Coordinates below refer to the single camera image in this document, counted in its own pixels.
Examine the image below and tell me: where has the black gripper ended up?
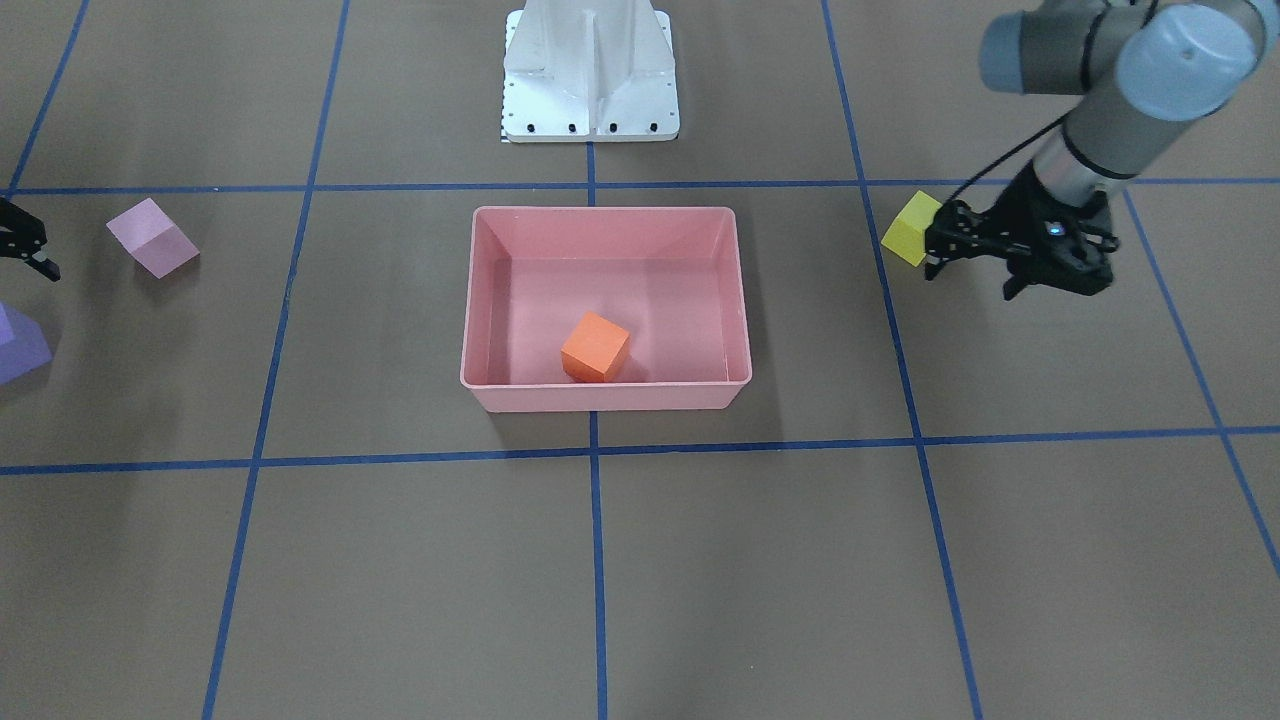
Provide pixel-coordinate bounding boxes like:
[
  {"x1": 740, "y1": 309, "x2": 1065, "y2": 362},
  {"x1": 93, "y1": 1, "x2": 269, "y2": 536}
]
[{"x1": 924, "y1": 165, "x2": 1116, "y2": 301}]

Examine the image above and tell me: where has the light pink foam block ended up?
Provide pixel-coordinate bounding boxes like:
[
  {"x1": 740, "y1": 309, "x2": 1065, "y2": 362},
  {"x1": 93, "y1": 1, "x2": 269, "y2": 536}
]
[{"x1": 106, "y1": 197, "x2": 201, "y2": 279}]

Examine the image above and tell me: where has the orange foam block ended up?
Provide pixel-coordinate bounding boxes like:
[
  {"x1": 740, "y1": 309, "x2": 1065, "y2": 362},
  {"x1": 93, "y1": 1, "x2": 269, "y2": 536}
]
[{"x1": 559, "y1": 313, "x2": 632, "y2": 383}]

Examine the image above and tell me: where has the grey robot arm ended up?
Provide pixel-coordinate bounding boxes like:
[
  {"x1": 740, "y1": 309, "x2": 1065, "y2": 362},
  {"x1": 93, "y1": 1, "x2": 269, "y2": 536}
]
[{"x1": 923, "y1": 1, "x2": 1277, "y2": 300}]

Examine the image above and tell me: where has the pink plastic bin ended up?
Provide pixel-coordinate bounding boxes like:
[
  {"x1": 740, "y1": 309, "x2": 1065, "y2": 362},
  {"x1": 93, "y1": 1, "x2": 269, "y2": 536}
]
[{"x1": 460, "y1": 206, "x2": 753, "y2": 413}]

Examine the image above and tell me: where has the yellow foam block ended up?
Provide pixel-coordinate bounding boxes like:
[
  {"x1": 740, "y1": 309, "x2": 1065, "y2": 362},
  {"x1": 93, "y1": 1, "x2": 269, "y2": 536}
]
[{"x1": 879, "y1": 191, "x2": 943, "y2": 266}]

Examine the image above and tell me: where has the purple foam block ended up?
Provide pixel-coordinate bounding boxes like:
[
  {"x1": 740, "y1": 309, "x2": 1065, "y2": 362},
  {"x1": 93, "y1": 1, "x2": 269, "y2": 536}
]
[{"x1": 1, "y1": 304, "x2": 52, "y2": 386}]

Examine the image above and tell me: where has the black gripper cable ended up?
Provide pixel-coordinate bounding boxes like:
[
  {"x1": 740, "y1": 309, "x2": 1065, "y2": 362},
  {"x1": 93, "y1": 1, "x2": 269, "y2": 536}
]
[{"x1": 948, "y1": 0, "x2": 1132, "y2": 206}]

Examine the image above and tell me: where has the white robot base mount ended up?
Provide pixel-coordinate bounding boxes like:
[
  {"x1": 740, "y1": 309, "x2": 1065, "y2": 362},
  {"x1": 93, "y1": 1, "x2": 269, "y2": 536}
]
[{"x1": 500, "y1": 1, "x2": 681, "y2": 143}]

